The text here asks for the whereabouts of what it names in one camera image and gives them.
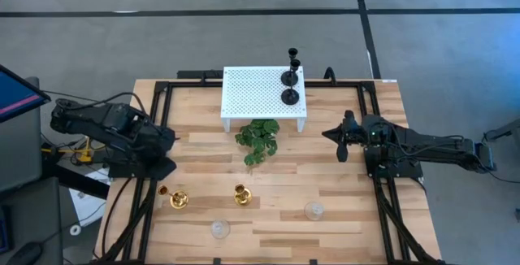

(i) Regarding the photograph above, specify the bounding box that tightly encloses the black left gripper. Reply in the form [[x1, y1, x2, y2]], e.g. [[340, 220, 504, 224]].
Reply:
[[140, 125, 178, 180]]

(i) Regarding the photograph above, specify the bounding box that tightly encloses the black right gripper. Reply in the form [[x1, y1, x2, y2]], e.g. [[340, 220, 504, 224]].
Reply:
[[322, 110, 366, 163]]

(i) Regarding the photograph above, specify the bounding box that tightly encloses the tall gold candlestick holder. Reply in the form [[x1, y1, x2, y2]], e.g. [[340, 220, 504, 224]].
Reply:
[[158, 184, 190, 210]]

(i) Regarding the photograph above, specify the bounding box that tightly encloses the black candlestick holder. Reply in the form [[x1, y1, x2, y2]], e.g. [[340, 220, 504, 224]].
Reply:
[[280, 47, 300, 88], [280, 58, 301, 106]]

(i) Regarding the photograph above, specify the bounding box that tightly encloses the clear glass candle holder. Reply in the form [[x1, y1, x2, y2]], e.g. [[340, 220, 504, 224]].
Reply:
[[210, 219, 232, 241], [304, 201, 325, 222]]

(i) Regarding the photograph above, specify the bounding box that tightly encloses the short gold candlestick holder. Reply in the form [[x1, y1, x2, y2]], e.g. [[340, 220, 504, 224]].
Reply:
[[233, 183, 254, 207]]

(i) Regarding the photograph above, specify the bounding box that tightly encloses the green artificial plant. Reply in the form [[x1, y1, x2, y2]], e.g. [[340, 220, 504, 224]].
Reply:
[[234, 118, 281, 175]]

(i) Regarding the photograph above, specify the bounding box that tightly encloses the white paper sheet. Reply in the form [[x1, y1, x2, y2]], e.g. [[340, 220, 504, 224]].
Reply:
[[67, 167, 111, 228]]

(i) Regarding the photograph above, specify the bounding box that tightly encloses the black diagonal support beam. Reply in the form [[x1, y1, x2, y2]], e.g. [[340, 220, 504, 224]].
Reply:
[[40, 165, 111, 200]]

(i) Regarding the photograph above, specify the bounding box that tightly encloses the white perforated metal shelf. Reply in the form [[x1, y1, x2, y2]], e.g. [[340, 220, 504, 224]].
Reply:
[[220, 66, 309, 133]]

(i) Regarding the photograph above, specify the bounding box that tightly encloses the black power strip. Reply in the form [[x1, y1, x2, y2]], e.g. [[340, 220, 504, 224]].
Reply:
[[176, 69, 224, 80]]

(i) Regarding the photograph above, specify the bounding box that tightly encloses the grey desk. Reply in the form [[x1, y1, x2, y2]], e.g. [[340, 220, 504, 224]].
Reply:
[[0, 76, 64, 265]]

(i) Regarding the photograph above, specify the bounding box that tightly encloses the computer monitor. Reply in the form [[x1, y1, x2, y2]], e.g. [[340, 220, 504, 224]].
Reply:
[[0, 64, 52, 124]]

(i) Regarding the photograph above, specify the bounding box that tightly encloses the black computer mouse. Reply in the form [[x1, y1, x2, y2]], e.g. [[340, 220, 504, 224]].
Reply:
[[6, 241, 44, 265]]

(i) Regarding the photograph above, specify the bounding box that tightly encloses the black keyboard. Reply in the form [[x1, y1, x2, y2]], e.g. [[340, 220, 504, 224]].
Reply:
[[0, 204, 13, 254]]

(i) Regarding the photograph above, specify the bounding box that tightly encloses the yellow cable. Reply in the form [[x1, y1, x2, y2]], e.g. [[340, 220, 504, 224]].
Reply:
[[40, 134, 106, 164]]

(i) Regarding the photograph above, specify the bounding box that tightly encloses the black aluminium table frame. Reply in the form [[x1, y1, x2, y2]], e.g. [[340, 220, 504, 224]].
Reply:
[[91, 78, 448, 265]]

